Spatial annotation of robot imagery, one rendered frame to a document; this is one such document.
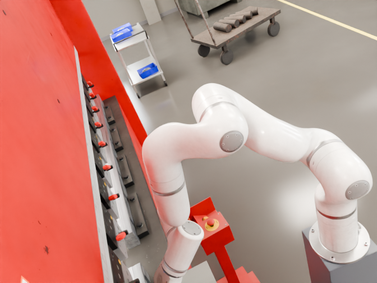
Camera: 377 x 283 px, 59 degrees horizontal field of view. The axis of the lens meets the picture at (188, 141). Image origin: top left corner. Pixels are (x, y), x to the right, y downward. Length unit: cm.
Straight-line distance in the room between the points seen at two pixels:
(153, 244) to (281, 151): 94
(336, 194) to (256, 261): 158
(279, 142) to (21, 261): 58
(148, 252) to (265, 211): 132
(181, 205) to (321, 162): 39
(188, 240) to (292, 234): 162
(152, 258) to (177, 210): 72
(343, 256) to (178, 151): 71
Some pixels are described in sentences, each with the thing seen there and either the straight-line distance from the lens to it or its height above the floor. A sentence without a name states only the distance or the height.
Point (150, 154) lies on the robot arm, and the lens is 77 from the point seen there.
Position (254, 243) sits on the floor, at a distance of 255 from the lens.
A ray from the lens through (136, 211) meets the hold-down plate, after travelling 176.
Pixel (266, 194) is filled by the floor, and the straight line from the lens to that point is 281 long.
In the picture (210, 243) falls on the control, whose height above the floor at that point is 73.
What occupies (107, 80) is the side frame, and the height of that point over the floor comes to 102.
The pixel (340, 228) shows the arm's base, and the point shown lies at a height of 114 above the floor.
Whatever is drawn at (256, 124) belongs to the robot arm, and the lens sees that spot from 82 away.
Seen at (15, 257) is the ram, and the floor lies 173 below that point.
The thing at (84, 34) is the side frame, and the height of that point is 144.
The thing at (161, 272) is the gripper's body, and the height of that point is 118.
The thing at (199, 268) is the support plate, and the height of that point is 100.
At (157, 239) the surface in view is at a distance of 163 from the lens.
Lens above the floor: 207
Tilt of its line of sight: 35 degrees down
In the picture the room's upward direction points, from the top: 22 degrees counter-clockwise
